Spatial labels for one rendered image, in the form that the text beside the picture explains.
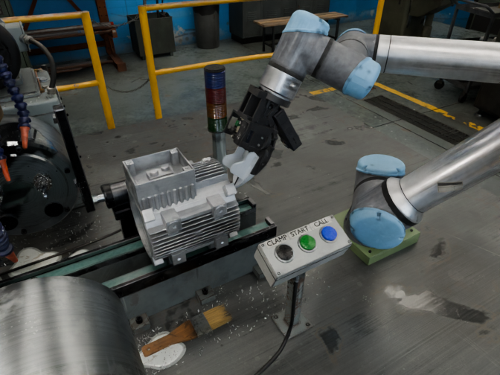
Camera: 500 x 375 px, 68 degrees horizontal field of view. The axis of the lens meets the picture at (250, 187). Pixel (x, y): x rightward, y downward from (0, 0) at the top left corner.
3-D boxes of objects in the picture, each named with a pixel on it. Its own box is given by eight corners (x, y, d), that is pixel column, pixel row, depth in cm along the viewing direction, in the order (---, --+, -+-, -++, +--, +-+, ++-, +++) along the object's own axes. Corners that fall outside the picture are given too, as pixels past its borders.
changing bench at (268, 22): (331, 40, 592) (334, 11, 567) (344, 45, 568) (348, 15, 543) (253, 52, 540) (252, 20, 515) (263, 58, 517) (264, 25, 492)
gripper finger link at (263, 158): (242, 166, 79) (260, 129, 76) (248, 168, 80) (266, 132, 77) (253, 177, 75) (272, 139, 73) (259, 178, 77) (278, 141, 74)
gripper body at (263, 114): (220, 134, 76) (245, 79, 73) (251, 143, 82) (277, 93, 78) (238, 150, 71) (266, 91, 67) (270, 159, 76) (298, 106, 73)
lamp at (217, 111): (212, 120, 108) (210, 106, 105) (203, 113, 112) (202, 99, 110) (230, 116, 110) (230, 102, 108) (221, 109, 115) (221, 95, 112)
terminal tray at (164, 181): (141, 216, 73) (135, 187, 69) (128, 188, 81) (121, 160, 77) (198, 199, 78) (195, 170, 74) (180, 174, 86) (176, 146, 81)
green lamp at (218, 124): (213, 135, 111) (212, 120, 108) (204, 126, 115) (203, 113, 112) (231, 130, 113) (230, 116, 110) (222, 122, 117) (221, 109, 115)
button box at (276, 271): (271, 289, 67) (277, 277, 63) (252, 255, 70) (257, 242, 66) (344, 254, 74) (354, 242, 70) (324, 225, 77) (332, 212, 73)
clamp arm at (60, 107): (84, 213, 86) (50, 111, 71) (82, 207, 88) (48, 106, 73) (100, 209, 87) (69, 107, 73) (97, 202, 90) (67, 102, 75)
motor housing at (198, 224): (159, 283, 79) (144, 213, 68) (135, 230, 93) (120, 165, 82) (242, 250, 87) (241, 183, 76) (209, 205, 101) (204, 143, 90)
